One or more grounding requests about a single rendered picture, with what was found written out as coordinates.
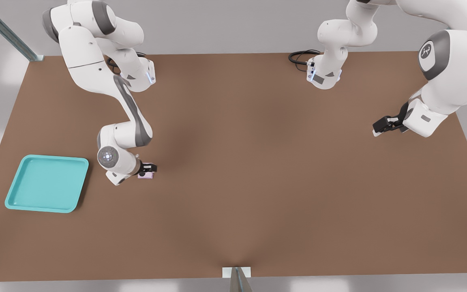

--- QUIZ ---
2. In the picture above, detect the silver frame post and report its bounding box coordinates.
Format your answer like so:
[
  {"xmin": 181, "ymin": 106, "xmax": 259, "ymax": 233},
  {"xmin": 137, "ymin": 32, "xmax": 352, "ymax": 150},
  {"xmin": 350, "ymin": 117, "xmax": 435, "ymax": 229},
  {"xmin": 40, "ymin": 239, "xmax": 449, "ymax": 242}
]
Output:
[
  {"xmin": 222, "ymin": 266, "xmax": 253, "ymax": 292},
  {"xmin": 0, "ymin": 0, "xmax": 44, "ymax": 62}
]

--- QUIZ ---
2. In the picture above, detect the pale blue-green tray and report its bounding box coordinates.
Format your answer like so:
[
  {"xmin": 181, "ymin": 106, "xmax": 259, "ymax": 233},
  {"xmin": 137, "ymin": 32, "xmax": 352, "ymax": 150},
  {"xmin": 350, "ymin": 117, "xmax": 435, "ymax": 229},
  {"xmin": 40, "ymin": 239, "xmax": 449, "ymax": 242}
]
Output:
[{"xmin": 5, "ymin": 155, "xmax": 89, "ymax": 213}]

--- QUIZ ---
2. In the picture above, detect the black cable loop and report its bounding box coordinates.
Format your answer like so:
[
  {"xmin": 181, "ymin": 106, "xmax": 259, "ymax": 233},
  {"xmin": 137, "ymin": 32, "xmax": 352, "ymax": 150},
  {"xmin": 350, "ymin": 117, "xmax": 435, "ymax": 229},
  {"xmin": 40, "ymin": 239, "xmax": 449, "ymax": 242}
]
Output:
[
  {"xmin": 107, "ymin": 52, "xmax": 146, "ymax": 75},
  {"xmin": 289, "ymin": 50, "xmax": 322, "ymax": 67}
]

